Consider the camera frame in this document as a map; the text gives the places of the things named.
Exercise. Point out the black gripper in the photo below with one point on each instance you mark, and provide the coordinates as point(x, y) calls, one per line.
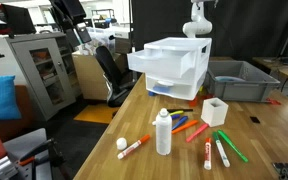
point(67, 11)

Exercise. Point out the white bottle lid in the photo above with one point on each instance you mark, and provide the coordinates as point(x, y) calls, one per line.
point(121, 144)

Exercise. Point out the white plastic bottle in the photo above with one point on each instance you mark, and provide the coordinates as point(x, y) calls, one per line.
point(163, 133)

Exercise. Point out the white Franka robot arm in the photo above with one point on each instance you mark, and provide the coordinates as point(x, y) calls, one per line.
point(197, 26)

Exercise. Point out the clear plastic storage bin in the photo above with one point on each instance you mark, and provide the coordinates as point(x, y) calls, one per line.
point(100, 36)

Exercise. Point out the beige wooden cabinet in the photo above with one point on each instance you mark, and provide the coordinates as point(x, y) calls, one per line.
point(89, 76)

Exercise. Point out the black office chair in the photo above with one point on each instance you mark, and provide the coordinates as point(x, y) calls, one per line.
point(110, 66)

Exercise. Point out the black monitor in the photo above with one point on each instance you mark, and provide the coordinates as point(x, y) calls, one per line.
point(19, 18)

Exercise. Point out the grey metal cabinet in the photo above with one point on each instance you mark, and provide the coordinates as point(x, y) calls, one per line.
point(19, 73)

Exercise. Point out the yellow floor mat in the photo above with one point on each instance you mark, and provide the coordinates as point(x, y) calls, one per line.
point(94, 114)

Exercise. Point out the blue toy block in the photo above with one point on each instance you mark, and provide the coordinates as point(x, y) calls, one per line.
point(152, 93)

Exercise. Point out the blue cushion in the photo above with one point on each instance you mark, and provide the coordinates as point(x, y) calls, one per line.
point(0, 98)

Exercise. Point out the grey side table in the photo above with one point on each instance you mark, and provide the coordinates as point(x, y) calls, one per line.
point(27, 140)

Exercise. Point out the brown sofa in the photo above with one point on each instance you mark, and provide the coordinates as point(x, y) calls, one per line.
point(7, 128)

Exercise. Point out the white marker orange cap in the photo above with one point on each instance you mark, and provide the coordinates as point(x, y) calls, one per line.
point(132, 147)

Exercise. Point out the yellow marker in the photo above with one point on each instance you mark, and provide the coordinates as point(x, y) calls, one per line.
point(176, 113)

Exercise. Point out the black marker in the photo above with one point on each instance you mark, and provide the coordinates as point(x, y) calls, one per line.
point(180, 110)

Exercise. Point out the white marker blue cap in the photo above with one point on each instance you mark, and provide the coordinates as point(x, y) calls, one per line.
point(175, 116)

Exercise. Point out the white plastic drawer unit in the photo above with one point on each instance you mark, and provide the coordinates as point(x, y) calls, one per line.
point(206, 66)

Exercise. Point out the red toy block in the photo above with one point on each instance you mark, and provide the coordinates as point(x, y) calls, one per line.
point(193, 101)
point(208, 96)

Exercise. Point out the pink marker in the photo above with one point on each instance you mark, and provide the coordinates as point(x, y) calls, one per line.
point(197, 132)

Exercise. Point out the pale blue plate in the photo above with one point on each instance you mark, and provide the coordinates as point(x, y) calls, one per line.
point(229, 79)

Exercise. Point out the white square pen holder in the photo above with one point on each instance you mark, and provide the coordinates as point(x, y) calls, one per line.
point(214, 115)

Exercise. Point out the black curtain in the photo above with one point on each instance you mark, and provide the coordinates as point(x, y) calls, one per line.
point(250, 26)

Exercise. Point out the white marker red cap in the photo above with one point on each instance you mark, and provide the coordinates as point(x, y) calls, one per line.
point(207, 155)

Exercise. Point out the grey plastic crate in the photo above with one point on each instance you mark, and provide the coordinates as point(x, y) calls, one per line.
point(250, 91)

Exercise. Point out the white marker green cap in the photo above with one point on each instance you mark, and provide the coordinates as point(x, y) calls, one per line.
point(221, 151)

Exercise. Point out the small black flat object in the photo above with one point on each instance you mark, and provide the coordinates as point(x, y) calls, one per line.
point(255, 120)

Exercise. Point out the red plastic clip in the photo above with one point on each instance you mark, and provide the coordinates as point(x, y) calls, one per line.
point(273, 101)

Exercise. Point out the wooden side table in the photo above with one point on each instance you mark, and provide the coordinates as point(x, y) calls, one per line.
point(284, 68)

